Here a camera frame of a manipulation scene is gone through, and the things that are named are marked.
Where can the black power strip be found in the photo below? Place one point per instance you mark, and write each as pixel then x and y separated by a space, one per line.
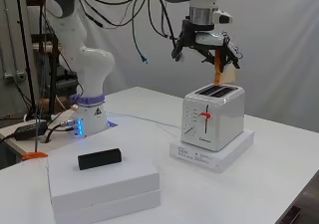
pixel 30 130

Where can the red toaster lever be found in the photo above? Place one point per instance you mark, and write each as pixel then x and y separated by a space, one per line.
pixel 205 115

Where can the white flat box with print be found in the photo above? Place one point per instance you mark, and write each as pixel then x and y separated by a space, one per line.
pixel 212 159

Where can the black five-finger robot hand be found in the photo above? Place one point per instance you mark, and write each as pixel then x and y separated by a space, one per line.
pixel 211 38

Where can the beige side table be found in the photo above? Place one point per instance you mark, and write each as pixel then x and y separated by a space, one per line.
pixel 13 144

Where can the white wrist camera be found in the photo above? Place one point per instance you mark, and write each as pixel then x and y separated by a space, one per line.
pixel 223 17

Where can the white hanging sheet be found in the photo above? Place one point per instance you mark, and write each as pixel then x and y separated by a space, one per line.
pixel 282 51

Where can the black stand pole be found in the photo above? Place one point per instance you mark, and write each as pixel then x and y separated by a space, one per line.
pixel 25 68

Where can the steel toaster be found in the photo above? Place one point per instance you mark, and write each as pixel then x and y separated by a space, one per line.
pixel 216 117

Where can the white seven-joint robot arm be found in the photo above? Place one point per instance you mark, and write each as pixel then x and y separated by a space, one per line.
pixel 89 68

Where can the orange-edged toast slice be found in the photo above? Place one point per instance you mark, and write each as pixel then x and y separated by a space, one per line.
pixel 217 68

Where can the black block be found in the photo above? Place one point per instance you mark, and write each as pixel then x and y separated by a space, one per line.
pixel 99 158

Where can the orange clamp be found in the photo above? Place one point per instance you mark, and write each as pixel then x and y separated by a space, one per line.
pixel 33 156

